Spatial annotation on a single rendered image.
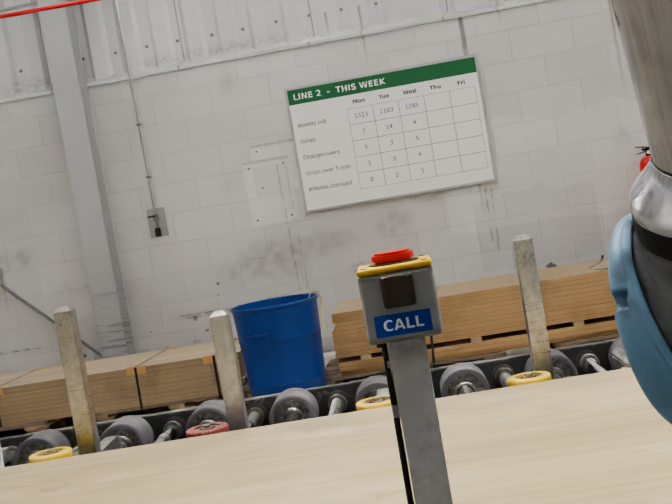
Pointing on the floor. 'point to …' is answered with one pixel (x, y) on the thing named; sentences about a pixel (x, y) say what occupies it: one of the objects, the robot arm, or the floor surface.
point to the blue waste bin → (281, 343)
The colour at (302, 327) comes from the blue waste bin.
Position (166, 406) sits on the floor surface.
